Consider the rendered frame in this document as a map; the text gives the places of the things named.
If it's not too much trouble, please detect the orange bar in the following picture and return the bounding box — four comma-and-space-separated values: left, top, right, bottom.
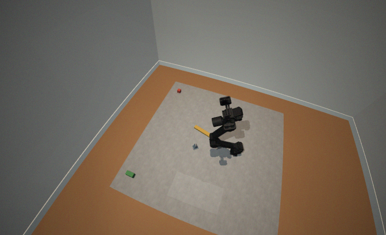
194, 125, 210, 137

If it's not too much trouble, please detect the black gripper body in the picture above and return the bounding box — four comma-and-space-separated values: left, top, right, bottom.
220, 96, 236, 131

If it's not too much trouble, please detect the small green block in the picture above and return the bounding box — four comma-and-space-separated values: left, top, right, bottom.
125, 170, 135, 178

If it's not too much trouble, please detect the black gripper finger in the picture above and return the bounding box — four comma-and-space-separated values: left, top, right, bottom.
223, 115, 235, 127
220, 98, 231, 105

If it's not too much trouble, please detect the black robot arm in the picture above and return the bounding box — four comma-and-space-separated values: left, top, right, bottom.
209, 107, 244, 156

